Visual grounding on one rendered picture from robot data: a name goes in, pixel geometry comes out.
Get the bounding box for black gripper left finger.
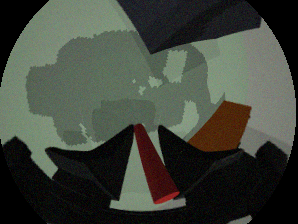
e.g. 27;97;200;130
45;124;134;201

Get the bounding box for dark red peg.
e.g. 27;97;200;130
134;124;180;204

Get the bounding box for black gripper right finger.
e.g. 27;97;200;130
157;124;245;200

